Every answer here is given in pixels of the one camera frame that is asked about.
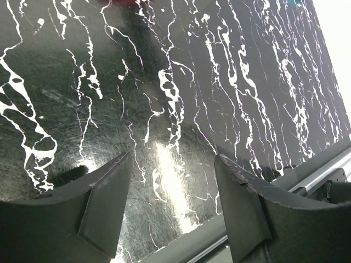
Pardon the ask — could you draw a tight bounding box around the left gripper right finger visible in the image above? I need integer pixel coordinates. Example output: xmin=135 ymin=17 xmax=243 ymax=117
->
xmin=214 ymin=155 xmax=350 ymax=262

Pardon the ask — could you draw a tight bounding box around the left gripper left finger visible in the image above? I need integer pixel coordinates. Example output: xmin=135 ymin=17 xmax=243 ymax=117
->
xmin=1 ymin=153 xmax=132 ymax=262

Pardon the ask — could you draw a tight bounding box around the red t shirt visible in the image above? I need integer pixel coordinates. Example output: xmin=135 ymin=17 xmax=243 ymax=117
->
xmin=100 ymin=0 xmax=145 ymax=5

